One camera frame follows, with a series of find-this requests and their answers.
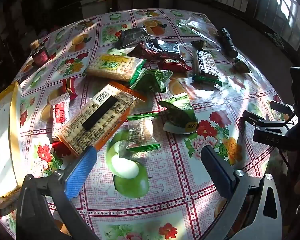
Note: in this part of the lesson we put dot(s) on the black flashlight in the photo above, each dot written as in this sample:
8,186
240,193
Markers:
227,43

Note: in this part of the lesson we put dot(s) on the dark red cork-topped jar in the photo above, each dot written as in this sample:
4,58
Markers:
39,53

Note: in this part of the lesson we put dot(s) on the red labelled snack packet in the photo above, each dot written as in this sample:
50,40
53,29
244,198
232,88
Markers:
174,65

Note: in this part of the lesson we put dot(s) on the small red candy packet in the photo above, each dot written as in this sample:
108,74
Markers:
68,86

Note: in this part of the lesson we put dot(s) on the orange cracker pack with barcode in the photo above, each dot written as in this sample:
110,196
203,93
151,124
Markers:
99,118

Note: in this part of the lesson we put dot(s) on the small clear green-edged cookie pack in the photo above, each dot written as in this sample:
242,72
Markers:
140,133

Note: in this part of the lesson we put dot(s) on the dark green biscuit bar pack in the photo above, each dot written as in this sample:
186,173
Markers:
204,66

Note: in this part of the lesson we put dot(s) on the grey foil snack packet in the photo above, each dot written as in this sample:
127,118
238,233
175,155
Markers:
131,36

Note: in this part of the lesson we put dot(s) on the clear plastic sheet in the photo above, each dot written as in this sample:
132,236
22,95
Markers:
190,27

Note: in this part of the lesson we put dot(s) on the red white small snack packet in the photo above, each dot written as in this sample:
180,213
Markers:
60,113

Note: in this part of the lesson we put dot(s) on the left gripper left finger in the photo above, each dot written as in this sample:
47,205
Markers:
34,219

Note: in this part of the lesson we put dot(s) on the small dark triangular wrapper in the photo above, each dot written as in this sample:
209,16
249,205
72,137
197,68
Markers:
240,66

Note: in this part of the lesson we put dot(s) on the green white torn snack bag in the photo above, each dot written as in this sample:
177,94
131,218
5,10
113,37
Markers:
179,115

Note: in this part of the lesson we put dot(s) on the green yellow cracker pack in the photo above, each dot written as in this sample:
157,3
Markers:
116,67

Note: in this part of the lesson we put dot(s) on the floral fruit vinyl tablecloth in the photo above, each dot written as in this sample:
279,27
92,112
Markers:
149,181

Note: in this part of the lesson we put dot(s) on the silver black foil snack bag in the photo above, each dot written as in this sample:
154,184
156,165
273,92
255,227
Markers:
163,49

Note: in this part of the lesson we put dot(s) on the maroon snack bag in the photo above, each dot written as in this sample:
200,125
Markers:
147,51

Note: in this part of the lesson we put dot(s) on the green crinkled snack packet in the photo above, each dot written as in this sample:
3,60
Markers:
152,80

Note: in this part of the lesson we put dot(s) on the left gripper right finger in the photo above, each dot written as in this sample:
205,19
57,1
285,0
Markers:
252,207

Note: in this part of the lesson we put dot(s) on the yellow cardboard box tray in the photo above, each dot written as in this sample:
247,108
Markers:
11,156

